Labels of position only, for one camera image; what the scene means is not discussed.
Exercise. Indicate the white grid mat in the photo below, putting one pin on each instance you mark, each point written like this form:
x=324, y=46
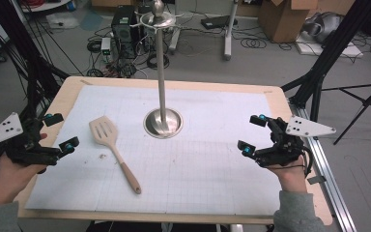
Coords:
x=190, y=167

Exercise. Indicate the black flat box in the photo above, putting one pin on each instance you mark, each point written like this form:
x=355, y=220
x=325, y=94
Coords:
x=217, y=22

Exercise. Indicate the white metal stand base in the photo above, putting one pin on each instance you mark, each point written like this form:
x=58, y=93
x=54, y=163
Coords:
x=228, y=35

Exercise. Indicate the silver metal utensil stand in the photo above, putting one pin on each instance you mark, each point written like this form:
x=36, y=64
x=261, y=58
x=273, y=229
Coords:
x=162, y=80

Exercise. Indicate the black tripod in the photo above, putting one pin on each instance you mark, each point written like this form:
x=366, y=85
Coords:
x=365, y=103

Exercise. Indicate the brown cardboard box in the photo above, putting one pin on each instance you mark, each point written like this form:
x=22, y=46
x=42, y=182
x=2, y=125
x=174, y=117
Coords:
x=283, y=22

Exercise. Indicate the person's left hand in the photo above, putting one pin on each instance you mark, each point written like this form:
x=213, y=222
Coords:
x=9, y=180

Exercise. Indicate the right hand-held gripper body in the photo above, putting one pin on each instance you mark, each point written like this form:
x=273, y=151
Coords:
x=285, y=148

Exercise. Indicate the white flat board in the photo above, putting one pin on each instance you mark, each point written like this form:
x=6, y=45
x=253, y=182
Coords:
x=351, y=51

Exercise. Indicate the beige slotted spatula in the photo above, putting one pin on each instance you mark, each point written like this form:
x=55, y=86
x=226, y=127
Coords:
x=127, y=172

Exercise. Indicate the white power adapter box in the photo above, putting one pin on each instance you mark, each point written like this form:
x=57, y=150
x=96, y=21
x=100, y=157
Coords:
x=106, y=45

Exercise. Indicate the black computer tower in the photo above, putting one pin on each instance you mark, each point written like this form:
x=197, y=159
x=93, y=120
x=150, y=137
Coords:
x=124, y=32

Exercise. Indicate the person's right hand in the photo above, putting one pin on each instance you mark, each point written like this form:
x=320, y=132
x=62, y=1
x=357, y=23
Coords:
x=291, y=177

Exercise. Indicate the grey metal bracket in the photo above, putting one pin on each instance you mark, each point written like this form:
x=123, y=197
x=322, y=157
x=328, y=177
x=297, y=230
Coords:
x=316, y=179

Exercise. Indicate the grey rounded device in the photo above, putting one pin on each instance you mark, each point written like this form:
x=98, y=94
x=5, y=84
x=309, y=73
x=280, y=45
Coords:
x=322, y=25

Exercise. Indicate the aluminium rail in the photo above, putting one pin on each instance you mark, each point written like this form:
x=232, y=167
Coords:
x=328, y=180

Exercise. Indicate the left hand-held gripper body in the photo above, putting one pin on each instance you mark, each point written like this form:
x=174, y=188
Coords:
x=29, y=151

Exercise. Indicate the white paper sheet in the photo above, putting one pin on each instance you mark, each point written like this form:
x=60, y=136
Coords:
x=62, y=21

